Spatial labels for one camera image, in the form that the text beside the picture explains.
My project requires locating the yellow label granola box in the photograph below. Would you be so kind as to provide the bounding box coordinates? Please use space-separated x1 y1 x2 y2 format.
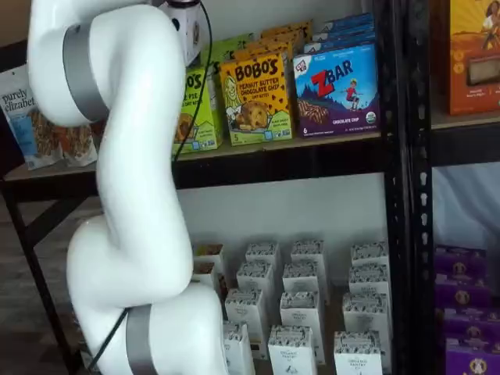
193 244 227 277
191 261 218 289

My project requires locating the black metal shelf rack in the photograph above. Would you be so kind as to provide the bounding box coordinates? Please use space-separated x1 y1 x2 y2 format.
0 0 411 375
404 0 500 375

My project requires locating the translucent plastic sheet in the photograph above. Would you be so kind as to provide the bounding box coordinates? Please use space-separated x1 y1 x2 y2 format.
431 166 500 251

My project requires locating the white cartons group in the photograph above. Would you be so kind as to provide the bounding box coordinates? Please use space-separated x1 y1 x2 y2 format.
191 249 391 375

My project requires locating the white patterned pantry box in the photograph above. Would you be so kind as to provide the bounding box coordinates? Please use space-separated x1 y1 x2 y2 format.
334 330 384 375
268 325 315 375
280 291 326 364
282 262 321 296
350 241 390 271
236 261 276 298
225 288 265 334
342 292 390 338
291 238 327 271
348 264 391 298
245 242 282 271
222 320 256 375

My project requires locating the wooden shelf board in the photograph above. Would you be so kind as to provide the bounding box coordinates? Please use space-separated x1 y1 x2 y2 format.
431 105 500 131
3 130 382 183

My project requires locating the orange label granola bag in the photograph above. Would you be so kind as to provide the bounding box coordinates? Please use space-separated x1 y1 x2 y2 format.
58 120 99 165

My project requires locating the orange cardboard box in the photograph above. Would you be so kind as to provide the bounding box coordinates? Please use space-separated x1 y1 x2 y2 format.
432 0 500 117

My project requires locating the blue purple Zbar box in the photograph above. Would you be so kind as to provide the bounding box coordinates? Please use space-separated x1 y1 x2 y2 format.
322 12 375 30
303 33 377 54
312 23 376 41
292 42 381 138

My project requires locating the purple snack box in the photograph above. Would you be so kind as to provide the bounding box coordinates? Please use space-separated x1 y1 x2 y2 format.
443 306 500 343
434 273 493 312
445 339 500 375
434 244 489 277

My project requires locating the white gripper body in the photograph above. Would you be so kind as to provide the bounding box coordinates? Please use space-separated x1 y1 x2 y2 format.
162 3 213 66

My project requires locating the blue label granola bag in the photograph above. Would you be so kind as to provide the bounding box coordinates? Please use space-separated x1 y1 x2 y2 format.
0 64 66 171

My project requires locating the yellow Bobo's peanut butter box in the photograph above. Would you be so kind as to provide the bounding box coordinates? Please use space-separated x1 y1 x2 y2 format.
248 31 310 48
219 52 294 147
234 41 300 62
260 20 315 38

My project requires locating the green Bobo's apple pie box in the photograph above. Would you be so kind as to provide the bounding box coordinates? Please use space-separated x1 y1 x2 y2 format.
173 66 225 155
205 38 252 54
198 48 238 75
216 33 256 45

